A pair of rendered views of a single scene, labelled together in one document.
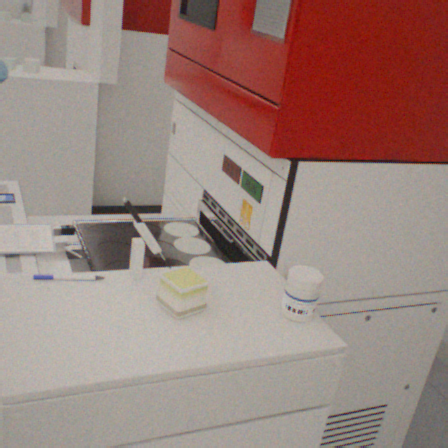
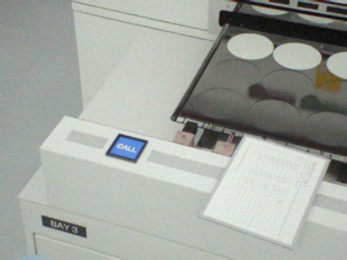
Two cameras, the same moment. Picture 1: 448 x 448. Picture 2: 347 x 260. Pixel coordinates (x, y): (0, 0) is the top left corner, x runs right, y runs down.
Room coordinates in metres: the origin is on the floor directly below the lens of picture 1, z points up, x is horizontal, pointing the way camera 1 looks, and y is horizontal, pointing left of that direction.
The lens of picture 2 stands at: (0.63, 1.13, 1.76)
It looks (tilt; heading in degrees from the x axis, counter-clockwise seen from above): 40 degrees down; 316
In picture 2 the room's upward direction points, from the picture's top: 1 degrees clockwise
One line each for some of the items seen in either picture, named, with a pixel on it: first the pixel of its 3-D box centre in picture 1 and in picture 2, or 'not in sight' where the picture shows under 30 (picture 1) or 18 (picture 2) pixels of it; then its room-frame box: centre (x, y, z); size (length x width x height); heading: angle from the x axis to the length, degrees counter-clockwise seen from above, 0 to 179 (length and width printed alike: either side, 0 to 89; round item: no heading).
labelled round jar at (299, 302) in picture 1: (301, 293); not in sight; (0.99, -0.18, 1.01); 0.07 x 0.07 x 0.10
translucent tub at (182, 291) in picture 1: (182, 292); not in sight; (0.94, 0.06, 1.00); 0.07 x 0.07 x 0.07; 45
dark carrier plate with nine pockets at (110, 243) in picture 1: (156, 249); (286, 85); (1.30, 0.17, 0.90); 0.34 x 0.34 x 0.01; 27
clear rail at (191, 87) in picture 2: (137, 221); (202, 68); (1.46, 0.25, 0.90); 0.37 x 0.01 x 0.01; 117
